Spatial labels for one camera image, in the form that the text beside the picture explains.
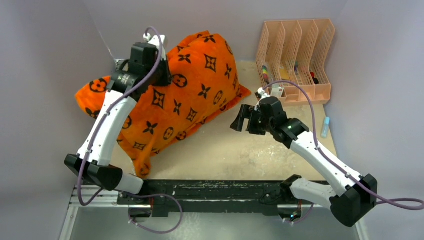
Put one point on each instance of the red black round object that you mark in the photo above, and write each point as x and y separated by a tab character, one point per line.
315	80

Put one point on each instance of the pink desk file organizer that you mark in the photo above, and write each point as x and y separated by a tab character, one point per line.
300	46

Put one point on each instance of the light blue glue stick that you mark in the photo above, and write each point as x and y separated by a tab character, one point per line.
325	127

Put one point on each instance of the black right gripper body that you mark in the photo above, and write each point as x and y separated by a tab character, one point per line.
268	125

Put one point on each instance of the small white red box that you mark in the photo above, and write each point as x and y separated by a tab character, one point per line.
277	90

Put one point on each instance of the orange patterned pillowcase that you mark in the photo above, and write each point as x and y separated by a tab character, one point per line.
205	83

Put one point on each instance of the set of coloured markers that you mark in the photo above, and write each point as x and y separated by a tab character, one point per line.
265	74

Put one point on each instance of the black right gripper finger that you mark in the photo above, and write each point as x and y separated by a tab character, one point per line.
245	112
255	123

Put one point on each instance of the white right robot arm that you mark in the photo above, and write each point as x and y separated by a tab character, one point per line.
348	194

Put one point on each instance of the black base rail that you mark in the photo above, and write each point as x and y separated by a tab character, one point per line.
162	197

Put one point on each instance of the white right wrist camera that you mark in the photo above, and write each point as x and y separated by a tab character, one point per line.
261	94

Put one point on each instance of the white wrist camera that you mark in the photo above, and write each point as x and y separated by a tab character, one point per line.
156	40
261	94

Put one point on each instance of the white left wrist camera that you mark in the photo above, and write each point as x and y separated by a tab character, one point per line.
156	40

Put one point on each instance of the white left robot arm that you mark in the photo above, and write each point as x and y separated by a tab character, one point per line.
92	160

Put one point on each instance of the yellow notepad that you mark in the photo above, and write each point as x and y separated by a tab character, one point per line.
284	74

